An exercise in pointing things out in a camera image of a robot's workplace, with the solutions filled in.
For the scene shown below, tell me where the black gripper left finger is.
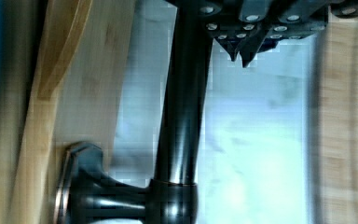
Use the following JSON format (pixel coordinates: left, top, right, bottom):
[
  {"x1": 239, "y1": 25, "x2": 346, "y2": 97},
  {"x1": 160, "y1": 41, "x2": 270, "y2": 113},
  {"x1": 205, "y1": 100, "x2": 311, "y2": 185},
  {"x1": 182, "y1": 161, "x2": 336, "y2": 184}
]
[{"x1": 199, "y1": 0, "x2": 246, "y2": 62}]

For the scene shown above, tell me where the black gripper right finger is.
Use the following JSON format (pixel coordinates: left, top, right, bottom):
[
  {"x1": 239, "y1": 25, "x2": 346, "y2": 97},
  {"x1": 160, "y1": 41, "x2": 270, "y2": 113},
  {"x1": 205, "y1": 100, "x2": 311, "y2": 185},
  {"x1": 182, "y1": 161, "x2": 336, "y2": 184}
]
[{"x1": 239, "y1": 0, "x2": 328, "y2": 67}]

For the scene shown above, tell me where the bamboo cutting board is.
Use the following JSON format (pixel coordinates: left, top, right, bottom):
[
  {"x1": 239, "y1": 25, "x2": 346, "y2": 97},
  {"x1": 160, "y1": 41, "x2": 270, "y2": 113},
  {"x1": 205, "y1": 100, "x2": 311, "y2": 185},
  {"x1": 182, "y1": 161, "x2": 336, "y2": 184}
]
[{"x1": 319, "y1": 17, "x2": 358, "y2": 224}]

